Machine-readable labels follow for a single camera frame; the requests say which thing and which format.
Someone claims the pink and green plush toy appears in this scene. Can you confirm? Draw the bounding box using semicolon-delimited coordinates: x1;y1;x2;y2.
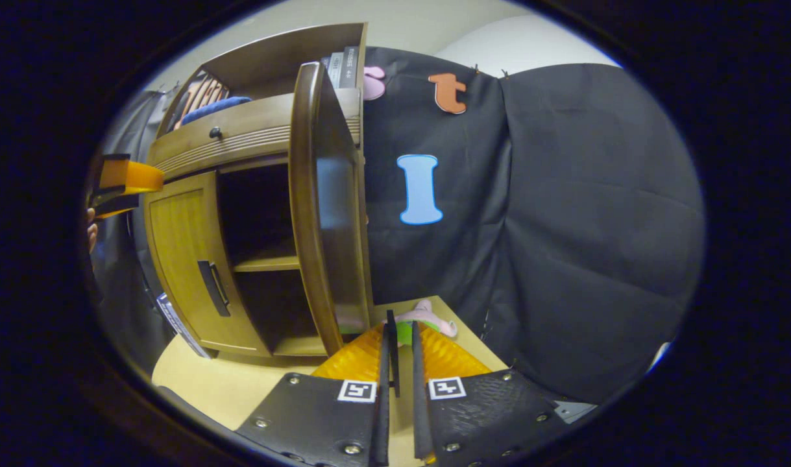
395;298;458;346

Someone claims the wooden double-door shoe cabinet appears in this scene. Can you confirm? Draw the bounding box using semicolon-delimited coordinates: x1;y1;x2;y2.
142;23;374;359

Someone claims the black book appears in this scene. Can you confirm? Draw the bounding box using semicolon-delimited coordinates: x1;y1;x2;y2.
341;45;360;89

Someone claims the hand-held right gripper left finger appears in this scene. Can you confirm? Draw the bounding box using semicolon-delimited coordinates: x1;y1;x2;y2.
234;324;391;467

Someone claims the black door handle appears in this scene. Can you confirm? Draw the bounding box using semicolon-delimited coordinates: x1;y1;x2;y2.
197;261;231;317
386;310;401;398

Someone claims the wooden shoe cabinet door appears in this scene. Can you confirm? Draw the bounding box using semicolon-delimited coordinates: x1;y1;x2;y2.
143;171;273;357
288;62;374;357

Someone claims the folded blue towel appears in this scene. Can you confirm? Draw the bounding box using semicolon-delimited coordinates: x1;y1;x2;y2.
180;96;253;125

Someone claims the wooden inner shelf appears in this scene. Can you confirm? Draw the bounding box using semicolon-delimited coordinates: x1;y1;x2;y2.
233;255;302;273

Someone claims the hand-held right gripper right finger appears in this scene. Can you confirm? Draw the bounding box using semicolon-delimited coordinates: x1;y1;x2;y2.
411;322;568;467

